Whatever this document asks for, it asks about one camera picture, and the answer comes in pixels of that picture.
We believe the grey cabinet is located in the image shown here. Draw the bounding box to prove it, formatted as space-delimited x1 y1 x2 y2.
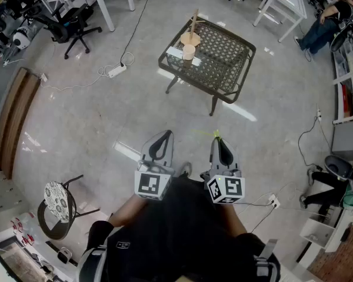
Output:
331 119 353 161

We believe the person's right forearm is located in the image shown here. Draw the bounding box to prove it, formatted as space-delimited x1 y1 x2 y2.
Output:
220 201 248 236

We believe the white storage shelf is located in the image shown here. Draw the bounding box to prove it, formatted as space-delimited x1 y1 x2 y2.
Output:
331 19 353 125

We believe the thin black floor cable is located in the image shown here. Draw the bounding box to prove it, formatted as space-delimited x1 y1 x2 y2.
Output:
298 117 324 170

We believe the person's left forearm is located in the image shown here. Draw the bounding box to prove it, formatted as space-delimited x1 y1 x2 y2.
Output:
107 192 149 228

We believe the person's grey shoe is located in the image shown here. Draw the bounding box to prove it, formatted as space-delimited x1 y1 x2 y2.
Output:
178 162 193 178

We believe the wooden mug stand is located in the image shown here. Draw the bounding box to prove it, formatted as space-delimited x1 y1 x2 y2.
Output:
180 9 208 47

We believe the white desk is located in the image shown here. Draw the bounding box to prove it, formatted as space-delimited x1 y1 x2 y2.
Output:
26 0 135 32

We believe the black metal lattice table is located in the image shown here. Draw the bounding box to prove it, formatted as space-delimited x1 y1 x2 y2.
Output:
158 18 257 117

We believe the white round machine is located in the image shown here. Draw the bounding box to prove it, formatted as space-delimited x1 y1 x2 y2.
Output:
11 26 33 51

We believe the brown wooden bench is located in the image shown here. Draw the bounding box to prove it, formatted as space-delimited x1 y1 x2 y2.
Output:
0 67 42 179

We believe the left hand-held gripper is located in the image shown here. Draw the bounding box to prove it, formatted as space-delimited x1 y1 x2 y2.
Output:
134 129 176 201

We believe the floral cushion metal chair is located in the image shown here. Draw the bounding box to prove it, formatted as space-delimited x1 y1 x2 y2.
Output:
36 174 101 241

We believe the white floor socket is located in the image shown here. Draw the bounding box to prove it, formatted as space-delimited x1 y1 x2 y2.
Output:
267 194 281 209

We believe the person's black clothing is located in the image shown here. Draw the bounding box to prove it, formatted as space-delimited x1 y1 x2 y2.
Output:
76 176 282 282

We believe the beige cup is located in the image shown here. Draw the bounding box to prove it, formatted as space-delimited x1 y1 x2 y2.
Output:
182 44 197 61

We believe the black power cable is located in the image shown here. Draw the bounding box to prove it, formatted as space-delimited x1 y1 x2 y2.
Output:
119 0 153 67

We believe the low white table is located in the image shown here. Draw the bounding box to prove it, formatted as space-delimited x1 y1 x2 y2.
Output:
252 0 308 43

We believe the white power cable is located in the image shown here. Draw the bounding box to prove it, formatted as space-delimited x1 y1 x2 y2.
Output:
39 51 135 92

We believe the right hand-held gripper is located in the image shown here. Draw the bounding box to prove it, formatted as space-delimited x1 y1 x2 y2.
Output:
199 137 246 204

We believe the black office chair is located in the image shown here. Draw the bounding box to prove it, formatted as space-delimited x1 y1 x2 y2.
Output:
23 3 103 60

